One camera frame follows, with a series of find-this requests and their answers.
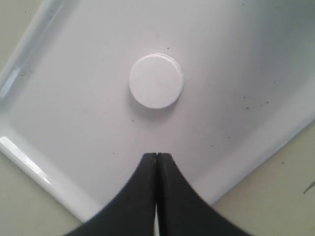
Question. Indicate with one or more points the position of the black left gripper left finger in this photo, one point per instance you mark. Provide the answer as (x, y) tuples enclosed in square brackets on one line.
[(132, 211)]

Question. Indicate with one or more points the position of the white bottle cap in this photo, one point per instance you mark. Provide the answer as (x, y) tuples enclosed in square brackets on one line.
[(156, 81)]

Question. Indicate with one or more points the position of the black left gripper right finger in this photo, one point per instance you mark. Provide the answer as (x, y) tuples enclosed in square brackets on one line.
[(181, 211)]

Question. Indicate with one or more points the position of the white rectangular plastic tray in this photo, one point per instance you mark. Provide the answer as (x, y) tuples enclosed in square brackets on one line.
[(93, 85)]

